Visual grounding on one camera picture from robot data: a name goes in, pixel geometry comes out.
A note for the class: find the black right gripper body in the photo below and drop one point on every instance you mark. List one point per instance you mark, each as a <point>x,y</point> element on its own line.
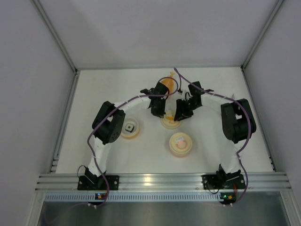
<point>182,110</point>

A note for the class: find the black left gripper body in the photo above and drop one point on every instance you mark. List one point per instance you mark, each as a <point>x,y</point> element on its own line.
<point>157,108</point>

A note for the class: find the cream lid orange smiley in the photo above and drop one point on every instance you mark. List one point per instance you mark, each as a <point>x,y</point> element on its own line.
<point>168,120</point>

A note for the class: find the cream lid pink smiley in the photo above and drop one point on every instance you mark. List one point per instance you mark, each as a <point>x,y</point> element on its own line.
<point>180,140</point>

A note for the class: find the black white sushi piece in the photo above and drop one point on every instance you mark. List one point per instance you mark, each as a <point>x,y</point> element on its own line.
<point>129,127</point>

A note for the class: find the cream bowl orange base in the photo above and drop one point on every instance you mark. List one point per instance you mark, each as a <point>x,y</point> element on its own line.
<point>132,135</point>

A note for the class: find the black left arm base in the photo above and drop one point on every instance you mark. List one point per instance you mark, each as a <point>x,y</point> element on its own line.
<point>113,182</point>

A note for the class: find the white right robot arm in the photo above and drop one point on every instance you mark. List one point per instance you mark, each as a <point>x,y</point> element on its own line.
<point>231,125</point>

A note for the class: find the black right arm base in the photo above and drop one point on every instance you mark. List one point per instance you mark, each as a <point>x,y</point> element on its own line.
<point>222,182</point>

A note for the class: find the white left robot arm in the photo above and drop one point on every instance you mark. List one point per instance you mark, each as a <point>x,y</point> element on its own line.
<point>108,124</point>

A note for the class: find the orange boat-shaped dish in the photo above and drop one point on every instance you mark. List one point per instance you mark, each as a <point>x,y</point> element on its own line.
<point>169,82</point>

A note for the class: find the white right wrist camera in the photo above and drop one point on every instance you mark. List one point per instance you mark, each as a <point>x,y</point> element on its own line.
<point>185,95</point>

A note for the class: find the grey slotted cable duct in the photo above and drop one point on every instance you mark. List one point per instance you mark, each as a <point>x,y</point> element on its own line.
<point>136,197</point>

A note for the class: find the aluminium mounting rail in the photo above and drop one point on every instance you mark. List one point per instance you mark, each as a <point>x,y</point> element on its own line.
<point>182,182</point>

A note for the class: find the right aluminium frame post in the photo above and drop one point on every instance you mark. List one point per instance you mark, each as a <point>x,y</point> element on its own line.
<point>263,31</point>

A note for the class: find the aluminium frame post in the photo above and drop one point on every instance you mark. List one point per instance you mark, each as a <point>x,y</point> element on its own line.
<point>263,31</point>
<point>55,35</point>

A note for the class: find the left aluminium frame post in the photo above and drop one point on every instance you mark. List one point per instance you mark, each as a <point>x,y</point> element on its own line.
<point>55,35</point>

